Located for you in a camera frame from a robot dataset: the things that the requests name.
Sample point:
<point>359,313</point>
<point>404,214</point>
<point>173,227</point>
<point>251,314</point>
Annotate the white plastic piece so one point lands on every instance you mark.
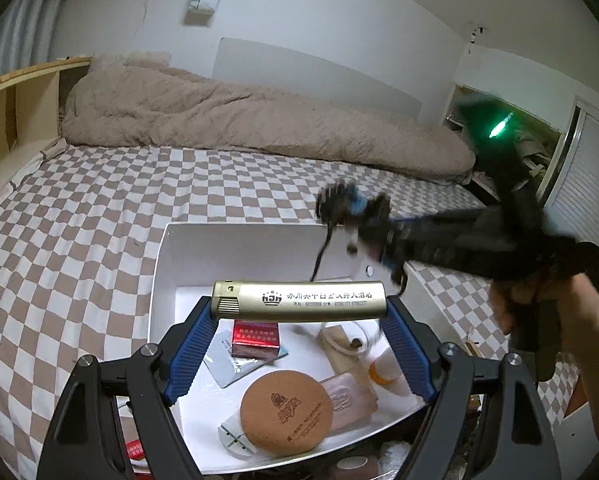
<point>234,440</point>

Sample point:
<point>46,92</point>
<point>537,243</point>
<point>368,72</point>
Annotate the white louvered closet door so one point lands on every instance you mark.
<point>589,185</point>

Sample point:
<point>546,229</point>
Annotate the person's right hand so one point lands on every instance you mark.
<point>503,307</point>

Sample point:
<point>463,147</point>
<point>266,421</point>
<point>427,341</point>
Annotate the round cork coaster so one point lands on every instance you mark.
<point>287,412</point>

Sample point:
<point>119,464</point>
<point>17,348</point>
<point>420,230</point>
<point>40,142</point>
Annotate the beige duvet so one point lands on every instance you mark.
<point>229,115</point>

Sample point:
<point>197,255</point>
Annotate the brown cardboard card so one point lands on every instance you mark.
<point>334,342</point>

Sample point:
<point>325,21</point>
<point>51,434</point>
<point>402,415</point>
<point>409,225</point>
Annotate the cluttered wall niche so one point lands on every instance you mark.
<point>539,145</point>

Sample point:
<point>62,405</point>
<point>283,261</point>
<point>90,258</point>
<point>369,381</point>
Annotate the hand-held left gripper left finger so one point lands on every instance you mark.
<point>192,355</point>

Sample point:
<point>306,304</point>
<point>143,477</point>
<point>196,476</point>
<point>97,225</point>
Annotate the red snack packet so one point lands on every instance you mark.
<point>135,450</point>

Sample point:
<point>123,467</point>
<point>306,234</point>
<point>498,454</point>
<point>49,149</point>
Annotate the wooden headboard shelf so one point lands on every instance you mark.
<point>9,110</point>

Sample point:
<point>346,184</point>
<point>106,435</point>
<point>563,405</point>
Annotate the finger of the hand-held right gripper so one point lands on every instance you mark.
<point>429,232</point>
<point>439,257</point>

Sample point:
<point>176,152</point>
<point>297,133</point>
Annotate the red cigarette box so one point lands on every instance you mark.
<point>254,335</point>

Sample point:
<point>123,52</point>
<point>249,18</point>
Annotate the grey curtain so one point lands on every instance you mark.
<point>24,35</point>

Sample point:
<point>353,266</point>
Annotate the gold lighter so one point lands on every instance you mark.
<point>299,300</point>

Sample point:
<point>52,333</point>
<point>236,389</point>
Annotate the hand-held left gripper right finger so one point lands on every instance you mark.
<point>404,355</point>

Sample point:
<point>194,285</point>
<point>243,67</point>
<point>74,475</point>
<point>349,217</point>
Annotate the checkered bed sheet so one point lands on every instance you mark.
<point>79,260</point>

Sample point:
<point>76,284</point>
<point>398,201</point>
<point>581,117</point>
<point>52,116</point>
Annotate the translucent plastic case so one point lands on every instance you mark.
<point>352,400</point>

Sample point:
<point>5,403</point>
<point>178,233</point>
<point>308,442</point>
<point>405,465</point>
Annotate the white cardboard box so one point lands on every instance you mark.
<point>239,250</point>

